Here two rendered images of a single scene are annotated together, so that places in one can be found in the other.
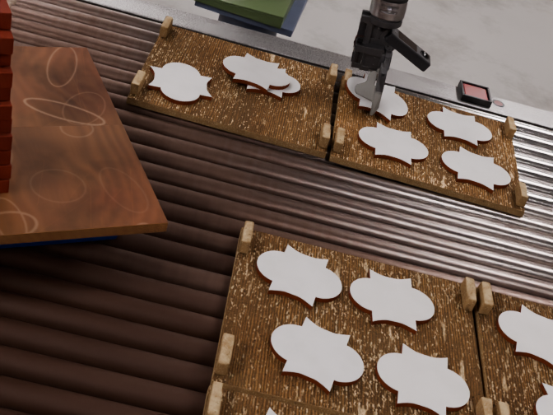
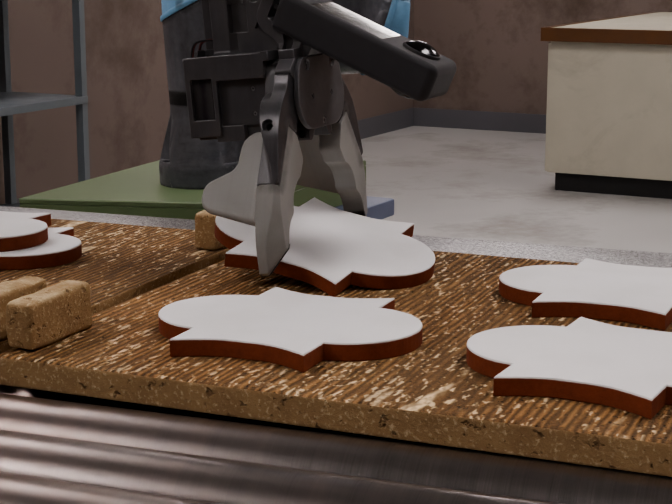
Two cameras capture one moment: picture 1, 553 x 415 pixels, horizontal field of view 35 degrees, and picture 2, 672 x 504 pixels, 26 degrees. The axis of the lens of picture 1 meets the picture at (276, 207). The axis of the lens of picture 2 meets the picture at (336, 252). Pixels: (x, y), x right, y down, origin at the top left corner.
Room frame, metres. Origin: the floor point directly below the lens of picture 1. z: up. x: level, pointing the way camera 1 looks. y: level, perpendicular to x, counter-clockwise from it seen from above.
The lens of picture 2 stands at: (0.89, -0.56, 1.15)
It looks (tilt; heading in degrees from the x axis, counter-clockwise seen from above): 12 degrees down; 26
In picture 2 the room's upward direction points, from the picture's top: straight up
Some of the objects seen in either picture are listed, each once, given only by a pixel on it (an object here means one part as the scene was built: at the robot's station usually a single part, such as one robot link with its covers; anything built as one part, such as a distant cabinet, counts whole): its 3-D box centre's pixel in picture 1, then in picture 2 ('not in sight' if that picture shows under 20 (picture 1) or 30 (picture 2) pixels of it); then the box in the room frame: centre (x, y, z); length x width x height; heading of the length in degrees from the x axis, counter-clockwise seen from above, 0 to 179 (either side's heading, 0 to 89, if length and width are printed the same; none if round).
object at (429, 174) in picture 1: (425, 141); (466, 330); (1.66, -0.27, 0.93); 0.41 x 0.35 x 0.02; 93
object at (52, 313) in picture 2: (339, 140); (50, 314); (1.51, -0.08, 0.95); 0.06 x 0.02 x 0.03; 3
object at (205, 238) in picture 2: (332, 74); (223, 225); (1.78, -0.03, 0.95); 0.06 x 0.02 x 0.03; 4
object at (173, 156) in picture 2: not in sight; (226, 131); (2.24, 0.24, 0.95); 0.15 x 0.15 x 0.10
